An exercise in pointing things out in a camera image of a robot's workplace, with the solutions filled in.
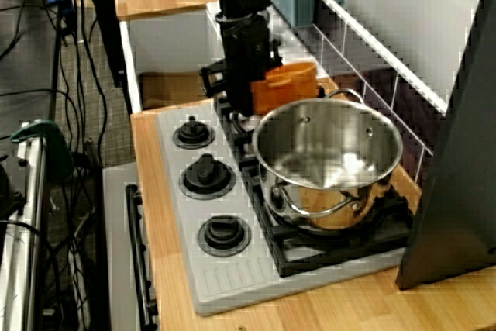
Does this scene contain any long black hanging cable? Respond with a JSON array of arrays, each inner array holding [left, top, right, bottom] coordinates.
[[57, 0, 109, 169]]

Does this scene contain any black stove knob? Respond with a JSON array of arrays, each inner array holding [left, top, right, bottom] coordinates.
[[178, 153, 238, 202], [196, 214, 253, 258], [171, 115, 217, 150]]

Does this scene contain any aluminium frame rail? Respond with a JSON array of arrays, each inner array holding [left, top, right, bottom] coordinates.
[[0, 129, 50, 331]]

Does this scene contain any dark grey panel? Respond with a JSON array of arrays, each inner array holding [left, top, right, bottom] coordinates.
[[394, 0, 496, 291]]

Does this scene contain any green clamp tool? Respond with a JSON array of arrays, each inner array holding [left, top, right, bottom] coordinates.
[[10, 120, 75, 185]]

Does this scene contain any black burner grate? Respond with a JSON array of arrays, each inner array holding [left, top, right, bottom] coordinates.
[[214, 92, 272, 161], [238, 148, 415, 278]]

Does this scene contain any grey toy stove plate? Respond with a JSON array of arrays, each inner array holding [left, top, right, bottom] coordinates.
[[154, 102, 408, 317]]

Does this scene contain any orange plastic pot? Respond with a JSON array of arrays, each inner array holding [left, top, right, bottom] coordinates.
[[249, 61, 320, 116]]

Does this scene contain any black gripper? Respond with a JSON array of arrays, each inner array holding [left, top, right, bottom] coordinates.
[[200, 16, 284, 116]]

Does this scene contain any stainless steel pot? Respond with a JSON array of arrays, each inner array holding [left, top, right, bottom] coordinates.
[[250, 88, 405, 231]]

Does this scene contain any thick black floor cable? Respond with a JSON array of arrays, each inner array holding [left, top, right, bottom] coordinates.
[[0, 217, 65, 331]]

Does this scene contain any black oven door handle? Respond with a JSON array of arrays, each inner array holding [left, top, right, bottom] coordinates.
[[124, 182, 158, 331]]

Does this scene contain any white sink unit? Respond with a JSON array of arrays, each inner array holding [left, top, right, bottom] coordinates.
[[119, 0, 233, 116]]

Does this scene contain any wooden countertop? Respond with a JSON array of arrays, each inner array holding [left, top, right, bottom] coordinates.
[[129, 74, 496, 331]]

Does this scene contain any white oven door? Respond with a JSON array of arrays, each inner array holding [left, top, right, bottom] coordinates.
[[102, 163, 162, 331]]

